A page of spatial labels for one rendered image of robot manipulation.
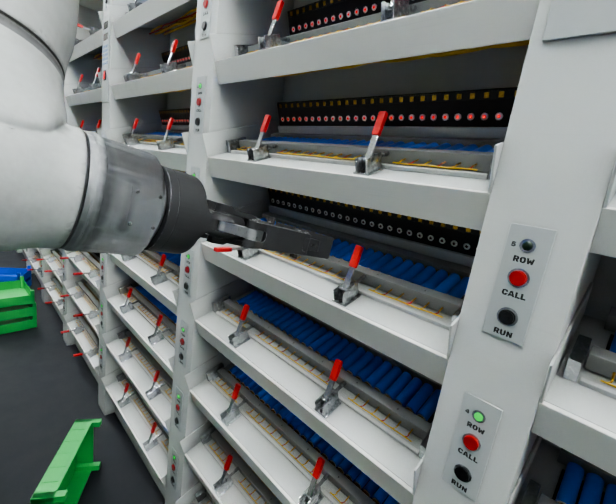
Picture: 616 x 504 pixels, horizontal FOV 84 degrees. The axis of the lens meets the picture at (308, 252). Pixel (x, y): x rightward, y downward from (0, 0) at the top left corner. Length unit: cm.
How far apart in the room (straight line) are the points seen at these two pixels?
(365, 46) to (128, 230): 41
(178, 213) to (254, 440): 65
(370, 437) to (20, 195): 53
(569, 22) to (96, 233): 44
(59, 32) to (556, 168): 42
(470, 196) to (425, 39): 20
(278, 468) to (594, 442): 56
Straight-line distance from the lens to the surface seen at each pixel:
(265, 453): 84
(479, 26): 49
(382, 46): 55
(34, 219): 27
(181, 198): 30
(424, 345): 48
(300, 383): 69
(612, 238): 41
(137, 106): 152
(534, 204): 41
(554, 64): 44
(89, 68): 222
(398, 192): 47
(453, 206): 44
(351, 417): 63
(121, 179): 28
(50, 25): 32
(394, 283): 55
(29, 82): 29
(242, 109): 89
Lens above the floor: 112
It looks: 12 degrees down
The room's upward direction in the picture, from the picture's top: 8 degrees clockwise
